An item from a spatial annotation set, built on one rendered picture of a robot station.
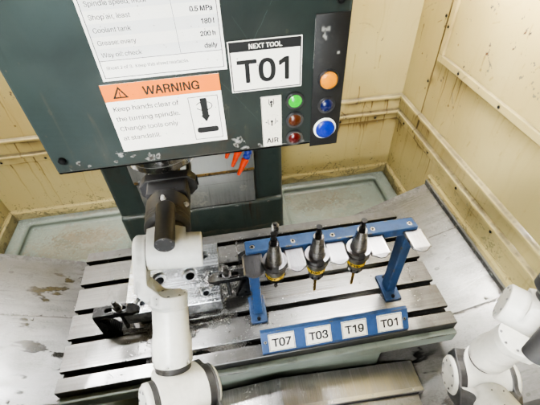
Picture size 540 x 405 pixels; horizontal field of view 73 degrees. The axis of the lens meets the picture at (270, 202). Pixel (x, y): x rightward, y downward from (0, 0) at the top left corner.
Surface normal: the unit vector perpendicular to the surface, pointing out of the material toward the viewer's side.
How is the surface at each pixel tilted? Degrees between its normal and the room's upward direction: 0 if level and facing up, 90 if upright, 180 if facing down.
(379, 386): 7
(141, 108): 90
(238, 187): 90
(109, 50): 90
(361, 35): 90
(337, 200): 0
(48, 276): 24
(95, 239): 0
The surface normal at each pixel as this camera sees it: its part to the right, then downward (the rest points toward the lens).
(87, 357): -0.04, -0.71
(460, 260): -0.44, -0.60
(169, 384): 0.20, -0.90
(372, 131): 0.16, 0.69
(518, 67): -0.99, 0.14
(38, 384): 0.37, -0.71
